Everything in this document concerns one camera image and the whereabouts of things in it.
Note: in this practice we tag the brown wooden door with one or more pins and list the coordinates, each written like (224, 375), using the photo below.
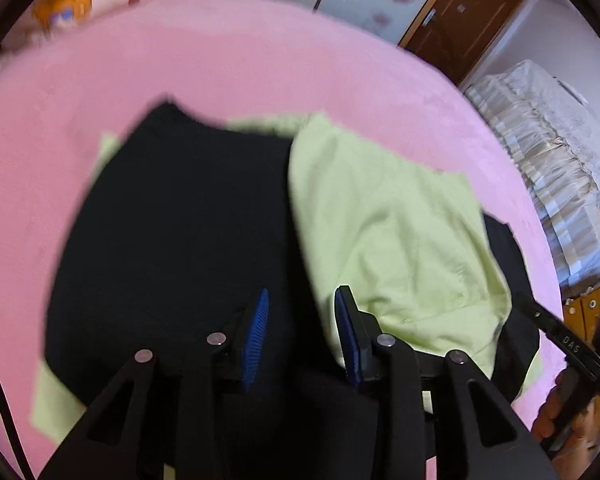
(470, 25)

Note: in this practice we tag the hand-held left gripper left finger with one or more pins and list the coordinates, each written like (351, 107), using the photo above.
(255, 335)

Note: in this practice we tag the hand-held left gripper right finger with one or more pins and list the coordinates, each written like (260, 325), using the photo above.
(345, 340)

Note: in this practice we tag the bed with grey ruffled cover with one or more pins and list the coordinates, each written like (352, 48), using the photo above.
(545, 150)

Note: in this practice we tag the floral sliding door wardrobe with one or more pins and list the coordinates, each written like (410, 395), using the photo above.
(370, 5)

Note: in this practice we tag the green and black hooded jacket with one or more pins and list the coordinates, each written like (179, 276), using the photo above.
(405, 240)

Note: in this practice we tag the orange wooden cabinet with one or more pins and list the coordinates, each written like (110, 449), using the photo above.
(582, 310)

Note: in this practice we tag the person's right hand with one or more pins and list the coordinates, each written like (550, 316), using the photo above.
(547, 410)

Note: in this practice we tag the pink bed sheet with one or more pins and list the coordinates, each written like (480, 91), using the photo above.
(230, 60)

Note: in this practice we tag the peach cartoon folded quilt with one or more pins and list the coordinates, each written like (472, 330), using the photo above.
(70, 5)

